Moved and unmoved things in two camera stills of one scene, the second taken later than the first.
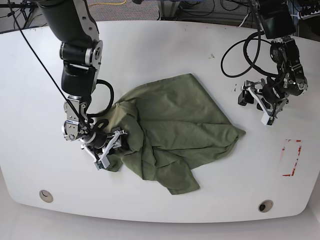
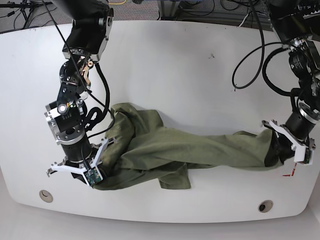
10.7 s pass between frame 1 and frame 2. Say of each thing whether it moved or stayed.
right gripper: moved
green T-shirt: moved
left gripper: moved
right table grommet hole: stayed
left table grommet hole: stayed
